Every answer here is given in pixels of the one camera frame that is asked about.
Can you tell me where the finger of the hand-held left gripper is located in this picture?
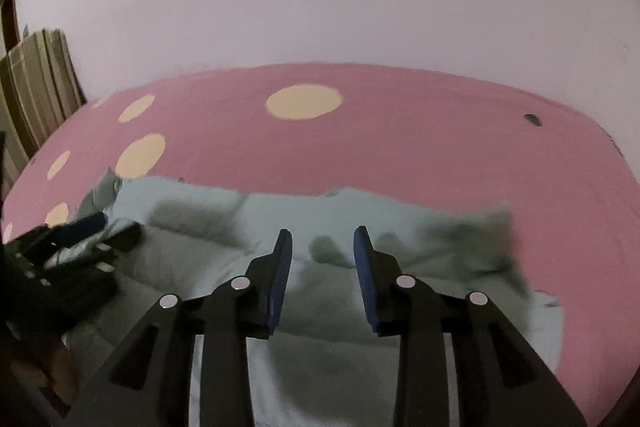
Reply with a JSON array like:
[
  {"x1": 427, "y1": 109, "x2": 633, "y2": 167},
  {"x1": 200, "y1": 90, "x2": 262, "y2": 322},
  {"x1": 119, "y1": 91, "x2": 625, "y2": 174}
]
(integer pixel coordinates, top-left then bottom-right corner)
[
  {"x1": 47, "y1": 212, "x2": 109, "y2": 245},
  {"x1": 90, "y1": 221, "x2": 144, "y2": 259}
]

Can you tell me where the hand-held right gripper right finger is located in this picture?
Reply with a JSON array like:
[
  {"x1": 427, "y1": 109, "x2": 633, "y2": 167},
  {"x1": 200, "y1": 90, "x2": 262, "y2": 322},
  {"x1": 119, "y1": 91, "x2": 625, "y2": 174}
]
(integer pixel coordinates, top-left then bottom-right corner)
[{"x1": 353, "y1": 226, "x2": 589, "y2": 427}]

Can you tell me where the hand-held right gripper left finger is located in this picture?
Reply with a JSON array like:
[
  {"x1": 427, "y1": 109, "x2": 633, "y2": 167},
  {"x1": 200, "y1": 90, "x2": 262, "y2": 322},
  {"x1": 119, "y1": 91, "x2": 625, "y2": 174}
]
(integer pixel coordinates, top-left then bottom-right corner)
[{"x1": 65, "y1": 228, "x2": 294, "y2": 427}]

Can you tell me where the light blue puffer jacket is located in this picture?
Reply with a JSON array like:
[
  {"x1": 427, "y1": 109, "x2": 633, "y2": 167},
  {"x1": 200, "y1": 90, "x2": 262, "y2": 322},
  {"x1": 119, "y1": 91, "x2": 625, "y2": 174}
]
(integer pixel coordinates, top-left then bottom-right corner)
[{"x1": 74, "y1": 171, "x2": 566, "y2": 427}]

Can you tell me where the person's left hand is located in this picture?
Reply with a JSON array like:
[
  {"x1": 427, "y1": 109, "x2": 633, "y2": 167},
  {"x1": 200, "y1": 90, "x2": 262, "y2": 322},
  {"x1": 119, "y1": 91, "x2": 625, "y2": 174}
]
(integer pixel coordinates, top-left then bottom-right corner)
[{"x1": 9, "y1": 332, "x2": 82, "y2": 409}]

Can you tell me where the pink dotted bed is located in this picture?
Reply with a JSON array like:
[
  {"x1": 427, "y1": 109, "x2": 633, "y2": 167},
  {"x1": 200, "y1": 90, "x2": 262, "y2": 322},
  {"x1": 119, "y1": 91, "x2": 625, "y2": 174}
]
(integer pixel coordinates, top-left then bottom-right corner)
[{"x1": 0, "y1": 62, "x2": 640, "y2": 427}]

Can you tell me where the striped headboard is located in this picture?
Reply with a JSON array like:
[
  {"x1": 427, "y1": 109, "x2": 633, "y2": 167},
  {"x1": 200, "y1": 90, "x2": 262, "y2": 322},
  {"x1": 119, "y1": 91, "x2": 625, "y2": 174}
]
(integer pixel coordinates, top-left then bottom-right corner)
[{"x1": 0, "y1": 28, "x2": 87, "y2": 198}]

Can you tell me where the wooden door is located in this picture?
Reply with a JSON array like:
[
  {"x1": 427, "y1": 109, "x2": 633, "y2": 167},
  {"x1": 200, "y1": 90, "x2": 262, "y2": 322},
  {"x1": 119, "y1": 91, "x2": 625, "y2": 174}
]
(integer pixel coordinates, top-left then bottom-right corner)
[{"x1": 1, "y1": 0, "x2": 22, "y2": 54}]

